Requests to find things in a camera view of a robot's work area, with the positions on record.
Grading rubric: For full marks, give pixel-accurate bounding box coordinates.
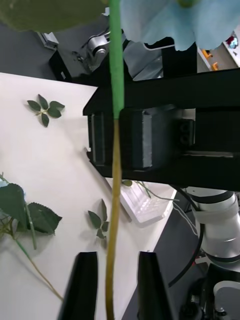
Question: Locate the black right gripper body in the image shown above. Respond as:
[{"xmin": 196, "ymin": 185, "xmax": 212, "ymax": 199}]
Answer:
[{"xmin": 83, "ymin": 67, "xmax": 240, "ymax": 192}]

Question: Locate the black box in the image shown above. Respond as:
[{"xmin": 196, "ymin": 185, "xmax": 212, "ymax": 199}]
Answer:
[{"xmin": 48, "ymin": 49, "xmax": 74, "ymax": 82}]

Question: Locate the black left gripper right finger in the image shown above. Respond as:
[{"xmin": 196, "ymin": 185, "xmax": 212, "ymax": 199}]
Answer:
[{"xmin": 136, "ymin": 251, "xmax": 179, "ymax": 320}]

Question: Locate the pale blue flower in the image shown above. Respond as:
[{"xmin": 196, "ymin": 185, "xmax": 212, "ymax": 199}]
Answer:
[
  {"xmin": 0, "ymin": 0, "xmax": 240, "ymax": 320},
  {"xmin": 0, "ymin": 171, "xmax": 64, "ymax": 302}
]

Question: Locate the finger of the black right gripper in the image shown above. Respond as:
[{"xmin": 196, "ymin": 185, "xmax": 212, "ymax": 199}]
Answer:
[
  {"xmin": 119, "ymin": 106, "xmax": 196, "ymax": 172},
  {"xmin": 87, "ymin": 111, "xmax": 112, "ymax": 168}
]

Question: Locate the white shelf with orange items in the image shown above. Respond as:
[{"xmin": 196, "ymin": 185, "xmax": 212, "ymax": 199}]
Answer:
[{"xmin": 197, "ymin": 29, "xmax": 240, "ymax": 74}]

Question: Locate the green twig with leaf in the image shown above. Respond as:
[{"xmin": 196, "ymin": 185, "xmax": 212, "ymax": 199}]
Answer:
[{"xmin": 121, "ymin": 178, "xmax": 180, "ymax": 202}]

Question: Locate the loose green leaf sprig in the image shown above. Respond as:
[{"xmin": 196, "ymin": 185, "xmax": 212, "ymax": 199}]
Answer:
[
  {"xmin": 87, "ymin": 198, "xmax": 110, "ymax": 240},
  {"xmin": 26, "ymin": 93, "xmax": 66, "ymax": 129}
]

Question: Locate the shallow white box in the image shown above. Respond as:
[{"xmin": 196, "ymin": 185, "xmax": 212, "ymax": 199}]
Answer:
[{"xmin": 119, "ymin": 179, "xmax": 178, "ymax": 228}]

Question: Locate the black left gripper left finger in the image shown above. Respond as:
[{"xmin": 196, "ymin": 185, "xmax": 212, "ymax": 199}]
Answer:
[{"xmin": 57, "ymin": 251, "xmax": 99, "ymax": 320}]

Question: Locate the pale grey device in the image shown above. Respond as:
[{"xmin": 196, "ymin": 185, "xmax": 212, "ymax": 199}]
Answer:
[{"xmin": 36, "ymin": 31, "xmax": 60, "ymax": 51}]

